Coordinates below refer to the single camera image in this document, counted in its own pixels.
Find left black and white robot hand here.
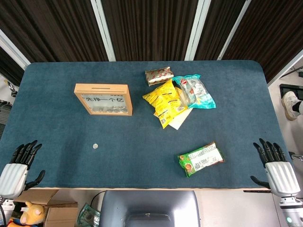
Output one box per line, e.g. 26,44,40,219
0,140,46,199

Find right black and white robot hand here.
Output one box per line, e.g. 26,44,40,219
250,138,301,197

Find wooden coin box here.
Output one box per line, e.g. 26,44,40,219
73,83,133,116

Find yellow plush toy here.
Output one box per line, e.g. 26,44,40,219
7,201,45,227

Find cardboard box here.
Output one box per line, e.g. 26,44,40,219
13,189,79,227

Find white sneaker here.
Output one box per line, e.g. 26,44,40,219
281,91,303,121

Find green snack packet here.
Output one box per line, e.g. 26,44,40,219
178,141,225,178

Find green patterned packet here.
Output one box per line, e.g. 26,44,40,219
77,202,101,227

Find black floor stand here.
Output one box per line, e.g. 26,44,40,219
279,83,303,98

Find blue table mat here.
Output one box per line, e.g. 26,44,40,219
0,60,291,190

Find teal snack bag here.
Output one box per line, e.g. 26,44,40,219
172,74,217,110

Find white paper sheet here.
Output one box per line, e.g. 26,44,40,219
168,107,194,131

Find yellow snack bag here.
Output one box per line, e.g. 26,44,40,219
142,79,183,114
153,99,189,130

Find grey chair back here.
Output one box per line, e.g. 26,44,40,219
100,190,201,227

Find gold and red snack packet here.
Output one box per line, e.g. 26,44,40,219
144,66,175,87

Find thin black cable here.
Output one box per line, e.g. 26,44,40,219
90,190,106,207

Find white partition post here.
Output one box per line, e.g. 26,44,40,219
90,0,116,61
184,0,205,61
217,0,252,60

